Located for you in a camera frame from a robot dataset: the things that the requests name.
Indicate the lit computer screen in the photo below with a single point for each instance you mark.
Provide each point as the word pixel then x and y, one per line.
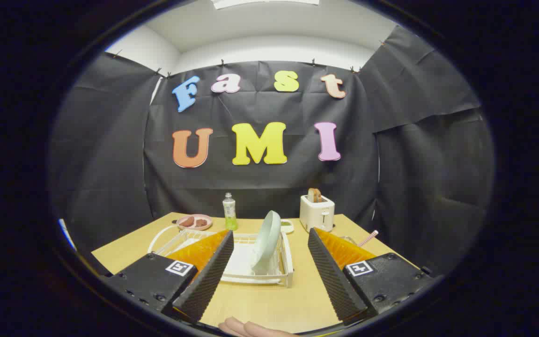
pixel 66 232

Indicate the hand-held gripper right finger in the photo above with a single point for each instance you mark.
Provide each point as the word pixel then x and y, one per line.
pixel 335 281

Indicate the pink plate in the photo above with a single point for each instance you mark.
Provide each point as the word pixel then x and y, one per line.
pixel 207 225

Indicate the black backdrop cloth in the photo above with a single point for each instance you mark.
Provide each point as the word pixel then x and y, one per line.
pixel 260 182

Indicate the white toaster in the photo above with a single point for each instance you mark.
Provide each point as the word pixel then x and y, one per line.
pixel 316 215

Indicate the white drip tray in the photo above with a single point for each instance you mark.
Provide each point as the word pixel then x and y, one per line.
pixel 241 262

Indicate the pale green plate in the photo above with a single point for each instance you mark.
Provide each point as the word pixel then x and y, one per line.
pixel 267 238

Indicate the green drink bottle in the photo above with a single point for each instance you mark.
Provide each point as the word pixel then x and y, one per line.
pixel 229 213

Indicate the ceiling light panel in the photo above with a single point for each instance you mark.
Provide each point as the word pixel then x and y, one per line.
pixel 264 3

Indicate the brown sausage piece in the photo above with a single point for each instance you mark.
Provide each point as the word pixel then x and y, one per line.
pixel 187 222
pixel 201 223

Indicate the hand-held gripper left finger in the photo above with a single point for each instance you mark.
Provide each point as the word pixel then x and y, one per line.
pixel 208 281

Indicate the white compartment condiment dish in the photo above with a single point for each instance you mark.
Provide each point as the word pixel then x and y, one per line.
pixel 287 227

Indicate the toasted bread slice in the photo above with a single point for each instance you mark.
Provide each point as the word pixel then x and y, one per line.
pixel 314 195

